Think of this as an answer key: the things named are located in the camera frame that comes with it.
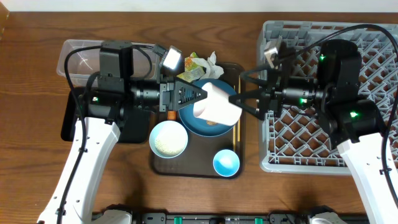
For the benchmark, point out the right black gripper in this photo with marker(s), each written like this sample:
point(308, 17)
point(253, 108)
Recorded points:
point(271, 96)

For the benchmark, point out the large blue plate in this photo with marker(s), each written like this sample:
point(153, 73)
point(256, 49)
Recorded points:
point(200, 126)

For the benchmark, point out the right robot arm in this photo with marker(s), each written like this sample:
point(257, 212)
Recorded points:
point(353, 123)

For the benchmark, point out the black plastic bin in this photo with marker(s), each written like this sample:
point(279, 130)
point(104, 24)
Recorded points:
point(132, 121)

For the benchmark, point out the blue cup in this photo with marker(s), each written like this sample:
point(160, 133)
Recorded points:
point(226, 163)

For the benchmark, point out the grey dishwasher rack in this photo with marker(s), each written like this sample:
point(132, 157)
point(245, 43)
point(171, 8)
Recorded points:
point(294, 143)

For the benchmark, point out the pink cup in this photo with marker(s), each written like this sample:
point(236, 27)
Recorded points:
point(216, 107)

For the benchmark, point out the orange carrot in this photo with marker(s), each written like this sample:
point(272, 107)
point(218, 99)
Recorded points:
point(171, 115)

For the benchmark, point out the yellow green snack wrapper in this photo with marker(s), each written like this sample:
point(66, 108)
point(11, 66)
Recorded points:
point(192, 71)

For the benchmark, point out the wooden chopstick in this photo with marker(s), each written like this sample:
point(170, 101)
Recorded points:
point(239, 122)
point(234, 138)

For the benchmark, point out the white tissue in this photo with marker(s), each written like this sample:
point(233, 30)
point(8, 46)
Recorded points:
point(213, 71)

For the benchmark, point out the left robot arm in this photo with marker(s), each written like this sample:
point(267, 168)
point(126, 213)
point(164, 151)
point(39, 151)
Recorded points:
point(95, 138)

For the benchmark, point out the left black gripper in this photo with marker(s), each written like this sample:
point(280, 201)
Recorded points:
point(169, 97)

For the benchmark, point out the clear plastic bin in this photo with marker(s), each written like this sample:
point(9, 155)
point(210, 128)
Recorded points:
point(82, 64)

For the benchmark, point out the brown food scrap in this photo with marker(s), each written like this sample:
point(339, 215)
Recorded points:
point(211, 123)

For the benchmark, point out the light blue rice bowl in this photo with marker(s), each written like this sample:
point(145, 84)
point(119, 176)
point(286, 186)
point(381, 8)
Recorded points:
point(168, 139)

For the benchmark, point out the dark brown serving tray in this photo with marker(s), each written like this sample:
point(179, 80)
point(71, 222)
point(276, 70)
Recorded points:
point(197, 158)

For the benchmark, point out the right wooden chopstick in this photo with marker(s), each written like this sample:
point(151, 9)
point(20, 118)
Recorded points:
point(239, 122)

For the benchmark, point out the left wooden chopstick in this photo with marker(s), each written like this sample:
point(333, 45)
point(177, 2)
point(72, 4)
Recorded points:
point(234, 138)

